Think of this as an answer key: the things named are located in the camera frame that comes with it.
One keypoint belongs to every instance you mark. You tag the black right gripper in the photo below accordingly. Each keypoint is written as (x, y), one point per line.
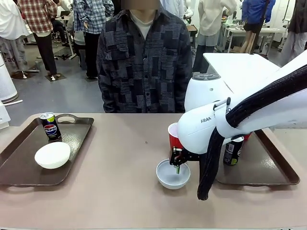
(193, 157)

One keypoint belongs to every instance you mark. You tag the white plastic bowl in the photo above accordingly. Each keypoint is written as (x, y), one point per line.
(52, 155)
(172, 182)

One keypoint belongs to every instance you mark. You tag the black Pepsi can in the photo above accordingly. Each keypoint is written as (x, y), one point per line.
(50, 129)
(231, 153)

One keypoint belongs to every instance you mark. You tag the red plastic cup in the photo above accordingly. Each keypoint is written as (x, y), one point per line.
(247, 137)
(173, 143)

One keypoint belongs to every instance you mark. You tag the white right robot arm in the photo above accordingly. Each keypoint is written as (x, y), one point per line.
(199, 134)

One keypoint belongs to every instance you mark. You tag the brown plastic serving tray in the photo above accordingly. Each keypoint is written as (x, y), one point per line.
(263, 163)
(21, 143)

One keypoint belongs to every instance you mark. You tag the person in dark patchwork shirt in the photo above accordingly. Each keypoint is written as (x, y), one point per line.
(144, 72)

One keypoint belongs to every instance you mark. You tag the white background table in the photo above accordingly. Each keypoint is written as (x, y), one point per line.
(239, 30)

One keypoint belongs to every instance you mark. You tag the person in cream shirt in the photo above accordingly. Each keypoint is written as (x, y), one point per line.
(213, 19)

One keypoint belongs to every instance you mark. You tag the person in blue plaid shirt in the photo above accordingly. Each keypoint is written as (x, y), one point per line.
(91, 19)

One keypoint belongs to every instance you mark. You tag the figure in blue jacket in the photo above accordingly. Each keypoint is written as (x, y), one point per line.
(256, 12)

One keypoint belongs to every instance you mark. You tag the white box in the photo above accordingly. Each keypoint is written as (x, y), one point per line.
(3, 117)

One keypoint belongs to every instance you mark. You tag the person in dark jacket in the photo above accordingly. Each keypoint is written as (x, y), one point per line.
(297, 24)

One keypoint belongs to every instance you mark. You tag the white cylindrical appliance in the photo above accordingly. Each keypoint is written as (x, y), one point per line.
(7, 81)

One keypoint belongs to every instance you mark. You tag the person in red plaid shirt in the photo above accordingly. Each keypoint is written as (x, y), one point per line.
(38, 19)

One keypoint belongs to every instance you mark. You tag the person in white top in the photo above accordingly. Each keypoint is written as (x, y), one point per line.
(9, 24)

